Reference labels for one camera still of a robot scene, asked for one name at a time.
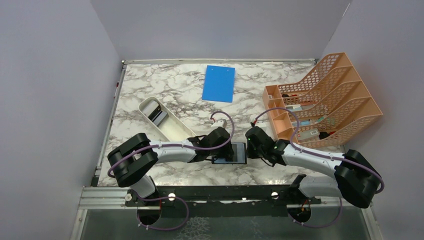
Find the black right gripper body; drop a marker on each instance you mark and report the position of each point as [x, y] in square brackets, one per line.
[253, 152]

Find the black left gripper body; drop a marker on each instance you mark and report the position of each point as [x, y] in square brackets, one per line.
[223, 152]

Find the black leather card holder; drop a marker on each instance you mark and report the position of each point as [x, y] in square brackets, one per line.
[236, 154]

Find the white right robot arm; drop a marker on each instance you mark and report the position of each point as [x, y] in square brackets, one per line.
[344, 175]

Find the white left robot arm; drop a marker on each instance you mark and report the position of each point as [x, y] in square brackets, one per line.
[131, 161]

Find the white oblong plastic tray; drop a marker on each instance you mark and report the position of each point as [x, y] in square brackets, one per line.
[172, 128]

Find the blue flat board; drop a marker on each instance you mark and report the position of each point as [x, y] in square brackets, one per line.
[219, 82]

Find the peach plastic file organizer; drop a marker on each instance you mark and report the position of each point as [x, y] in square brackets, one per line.
[328, 107]

